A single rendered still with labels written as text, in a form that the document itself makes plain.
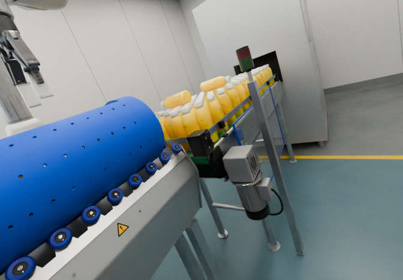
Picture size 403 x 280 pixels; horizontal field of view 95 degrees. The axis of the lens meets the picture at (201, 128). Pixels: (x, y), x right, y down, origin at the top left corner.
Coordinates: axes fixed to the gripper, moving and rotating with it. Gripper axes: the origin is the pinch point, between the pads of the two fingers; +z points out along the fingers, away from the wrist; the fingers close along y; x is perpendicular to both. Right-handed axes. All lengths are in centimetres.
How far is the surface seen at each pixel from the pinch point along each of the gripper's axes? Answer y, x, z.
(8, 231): 14.1, -19.7, 25.4
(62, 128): 9.7, -1.9, 10.8
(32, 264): 11.8, -19.8, 34.6
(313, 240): 43, 80, 131
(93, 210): 11.0, -5.6, 33.6
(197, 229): 10, 24, 72
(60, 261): 12.0, -16.2, 38.4
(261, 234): 10, 77, 131
